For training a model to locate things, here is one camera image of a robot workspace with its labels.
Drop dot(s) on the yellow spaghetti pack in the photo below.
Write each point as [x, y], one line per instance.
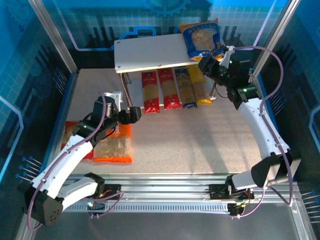
[200, 85]

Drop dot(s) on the red spaghetti pack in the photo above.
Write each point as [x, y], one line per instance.
[150, 92]
[168, 87]

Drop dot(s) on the blue pasta bag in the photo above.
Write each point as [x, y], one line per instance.
[202, 37]

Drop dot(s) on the orange pasta bag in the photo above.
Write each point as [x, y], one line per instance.
[115, 147]

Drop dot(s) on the dark blue spaghetti pack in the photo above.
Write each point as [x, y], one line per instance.
[186, 87]

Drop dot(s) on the red macaroni bag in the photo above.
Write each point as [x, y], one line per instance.
[71, 132]

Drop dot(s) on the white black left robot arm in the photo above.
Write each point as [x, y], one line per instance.
[70, 162]

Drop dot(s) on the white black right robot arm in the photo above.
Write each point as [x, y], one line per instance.
[260, 130]

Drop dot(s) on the white two-tier shelf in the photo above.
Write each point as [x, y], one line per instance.
[150, 52]

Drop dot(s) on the small black controller box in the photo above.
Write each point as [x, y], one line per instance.
[235, 209]
[98, 207]

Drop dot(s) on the aluminium enclosure post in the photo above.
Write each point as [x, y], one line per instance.
[278, 27]
[48, 27]

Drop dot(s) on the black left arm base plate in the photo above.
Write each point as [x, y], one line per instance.
[113, 188]

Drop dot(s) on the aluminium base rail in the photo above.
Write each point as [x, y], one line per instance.
[162, 185]

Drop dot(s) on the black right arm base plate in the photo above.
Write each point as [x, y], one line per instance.
[217, 191]

